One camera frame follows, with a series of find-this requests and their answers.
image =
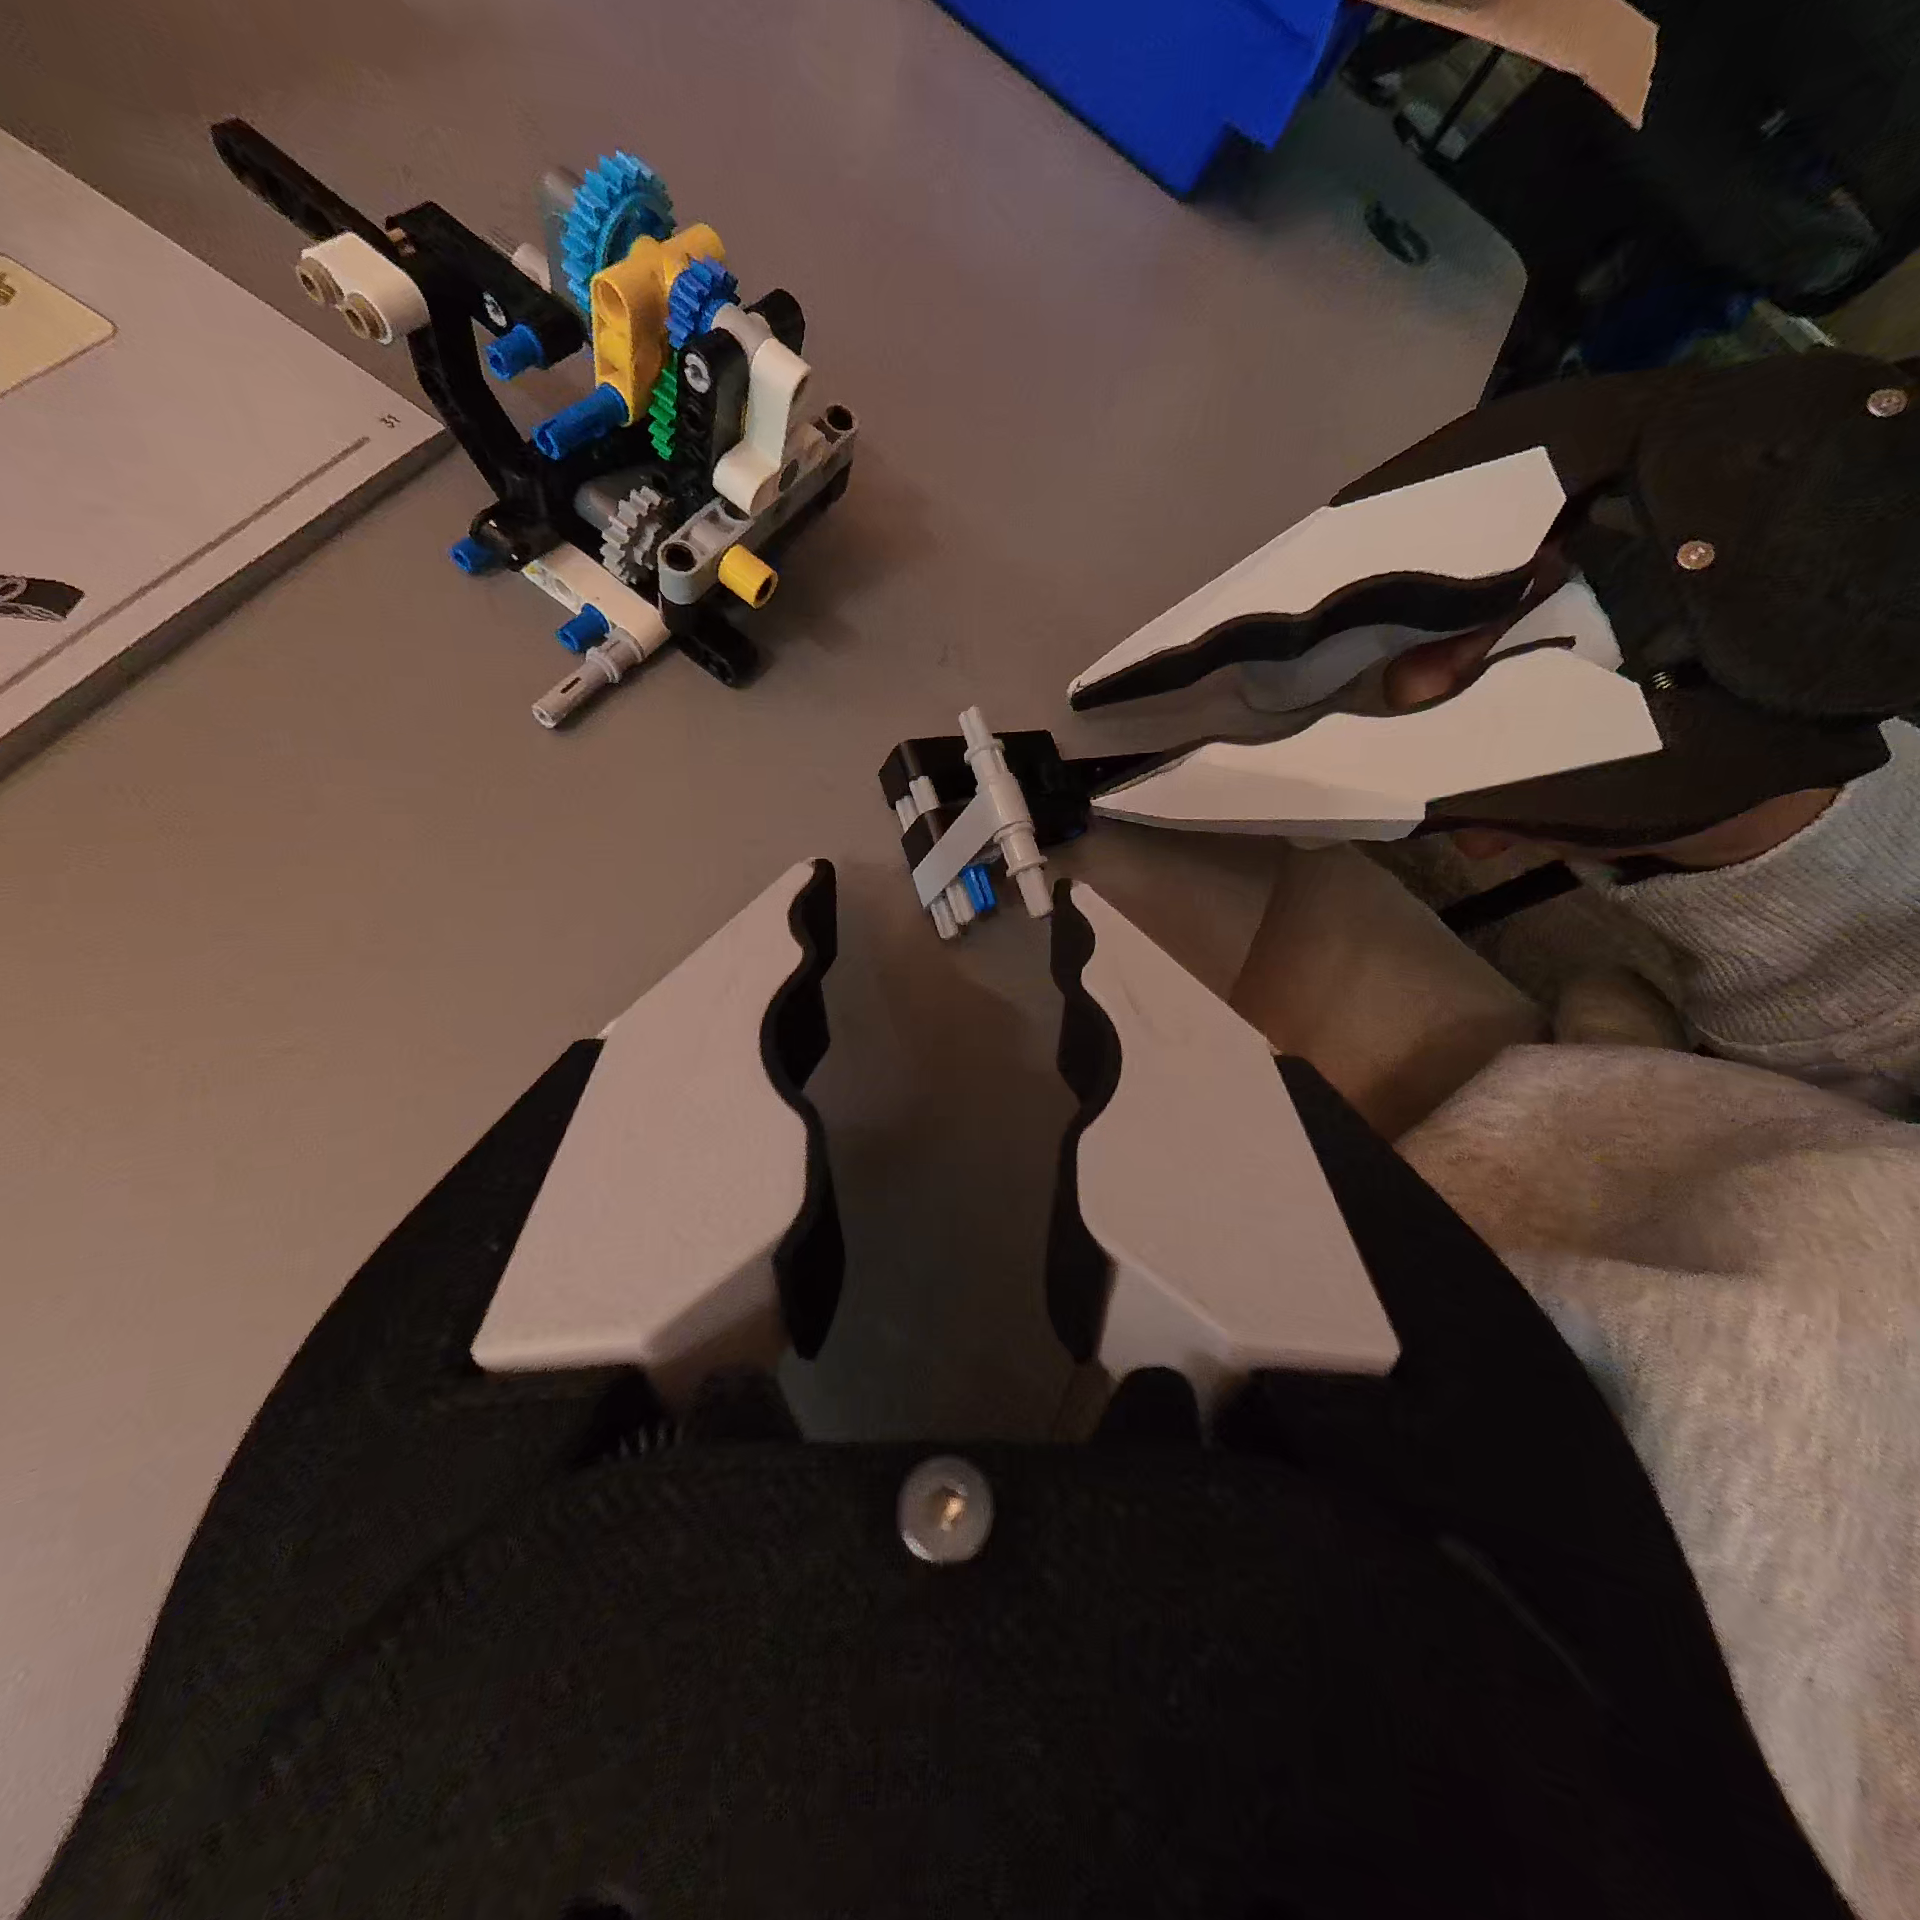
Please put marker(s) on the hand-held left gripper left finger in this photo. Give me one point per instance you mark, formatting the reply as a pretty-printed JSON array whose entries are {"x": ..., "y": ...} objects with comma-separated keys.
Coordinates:
[{"x": 661, "y": 1156}]

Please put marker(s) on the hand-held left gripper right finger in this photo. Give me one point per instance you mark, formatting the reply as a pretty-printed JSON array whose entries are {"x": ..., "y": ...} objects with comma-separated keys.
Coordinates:
[{"x": 1215, "y": 1201}]

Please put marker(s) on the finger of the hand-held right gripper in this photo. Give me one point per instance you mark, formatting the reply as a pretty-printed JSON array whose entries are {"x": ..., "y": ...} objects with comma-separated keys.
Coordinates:
[
  {"x": 1441, "y": 751},
  {"x": 1395, "y": 548}
]

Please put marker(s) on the small black lego subassembly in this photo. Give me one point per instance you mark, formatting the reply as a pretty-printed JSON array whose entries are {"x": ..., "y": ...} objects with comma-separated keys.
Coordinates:
[{"x": 1036, "y": 781}]

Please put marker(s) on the person's right forearm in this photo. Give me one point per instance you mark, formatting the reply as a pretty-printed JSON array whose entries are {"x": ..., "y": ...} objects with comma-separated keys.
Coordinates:
[{"x": 1786, "y": 961}]

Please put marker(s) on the large multicoloured lego gear assembly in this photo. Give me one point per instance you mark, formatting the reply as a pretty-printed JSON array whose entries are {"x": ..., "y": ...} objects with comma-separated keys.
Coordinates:
[{"x": 661, "y": 406}]

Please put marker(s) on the lego instruction booklet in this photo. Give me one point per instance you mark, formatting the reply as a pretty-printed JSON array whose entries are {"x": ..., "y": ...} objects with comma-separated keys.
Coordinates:
[{"x": 166, "y": 451}]

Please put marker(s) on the person's right hand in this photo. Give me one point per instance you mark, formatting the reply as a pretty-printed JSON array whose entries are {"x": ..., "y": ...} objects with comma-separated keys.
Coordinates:
[{"x": 1652, "y": 857}]

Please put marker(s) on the small dark object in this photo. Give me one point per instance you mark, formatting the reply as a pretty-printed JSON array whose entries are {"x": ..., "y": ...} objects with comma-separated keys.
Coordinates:
[{"x": 1398, "y": 237}]

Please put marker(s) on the blue plastic bin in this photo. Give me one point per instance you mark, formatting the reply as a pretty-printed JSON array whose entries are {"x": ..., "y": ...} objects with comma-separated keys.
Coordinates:
[{"x": 1155, "y": 77}]

